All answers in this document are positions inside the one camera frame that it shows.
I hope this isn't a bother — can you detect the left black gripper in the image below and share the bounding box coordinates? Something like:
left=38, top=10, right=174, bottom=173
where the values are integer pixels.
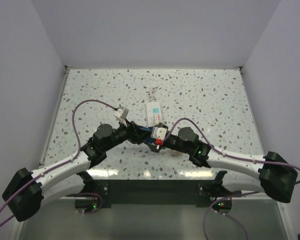
left=103, top=118, right=152, bottom=152

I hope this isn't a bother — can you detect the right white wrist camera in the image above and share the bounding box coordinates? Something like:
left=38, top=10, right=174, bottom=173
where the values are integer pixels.
left=150, top=127, right=167, bottom=153

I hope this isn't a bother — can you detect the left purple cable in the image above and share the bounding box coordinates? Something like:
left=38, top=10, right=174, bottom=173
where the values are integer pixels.
left=0, top=99, right=118, bottom=226

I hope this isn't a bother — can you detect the blue cube socket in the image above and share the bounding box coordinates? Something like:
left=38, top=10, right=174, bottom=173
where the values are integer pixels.
left=139, top=125, right=155, bottom=145

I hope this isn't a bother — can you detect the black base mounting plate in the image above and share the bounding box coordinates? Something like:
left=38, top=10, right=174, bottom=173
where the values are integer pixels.
left=73, top=180, right=241, bottom=212

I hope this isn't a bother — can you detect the white power strip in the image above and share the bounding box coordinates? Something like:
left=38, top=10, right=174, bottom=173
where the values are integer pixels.
left=146, top=101, right=163, bottom=127

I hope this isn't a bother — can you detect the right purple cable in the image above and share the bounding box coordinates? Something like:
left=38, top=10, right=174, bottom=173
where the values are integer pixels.
left=164, top=117, right=300, bottom=240

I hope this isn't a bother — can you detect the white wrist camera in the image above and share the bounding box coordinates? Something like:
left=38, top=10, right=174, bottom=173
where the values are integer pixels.
left=150, top=127, right=167, bottom=153
left=114, top=106, right=129, bottom=123

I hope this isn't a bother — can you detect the pink cube socket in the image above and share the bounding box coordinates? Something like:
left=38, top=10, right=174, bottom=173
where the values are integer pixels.
left=169, top=150, right=183, bottom=157

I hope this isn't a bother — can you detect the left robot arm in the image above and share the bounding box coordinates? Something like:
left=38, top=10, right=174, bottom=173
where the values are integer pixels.
left=2, top=121, right=152, bottom=222

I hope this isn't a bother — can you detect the purple cable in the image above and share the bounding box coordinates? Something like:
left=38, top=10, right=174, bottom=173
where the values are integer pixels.
left=0, top=99, right=118, bottom=226
left=164, top=117, right=300, bottom=240

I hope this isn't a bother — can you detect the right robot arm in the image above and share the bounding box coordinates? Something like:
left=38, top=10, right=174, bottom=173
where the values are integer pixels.
left=150, top=126, right=298, bottom=203

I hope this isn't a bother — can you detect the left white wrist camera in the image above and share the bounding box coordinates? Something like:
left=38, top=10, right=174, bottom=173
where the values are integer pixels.
left=114, top=106, right=129, bottom=123

